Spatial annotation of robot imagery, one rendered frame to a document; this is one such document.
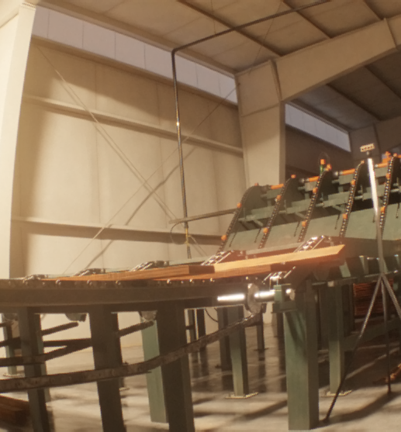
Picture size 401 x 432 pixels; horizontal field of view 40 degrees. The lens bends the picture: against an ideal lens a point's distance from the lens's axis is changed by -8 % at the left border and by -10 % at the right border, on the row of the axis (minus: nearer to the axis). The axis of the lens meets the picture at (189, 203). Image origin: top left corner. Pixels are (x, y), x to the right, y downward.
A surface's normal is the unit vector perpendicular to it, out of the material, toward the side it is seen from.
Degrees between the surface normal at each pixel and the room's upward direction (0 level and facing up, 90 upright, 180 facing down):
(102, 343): 90
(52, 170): 90
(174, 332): 90
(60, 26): 90
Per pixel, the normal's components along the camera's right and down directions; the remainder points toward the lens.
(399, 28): -0.61, -0.08
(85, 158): 0.75, -0.24
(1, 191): 0.79, 0.00
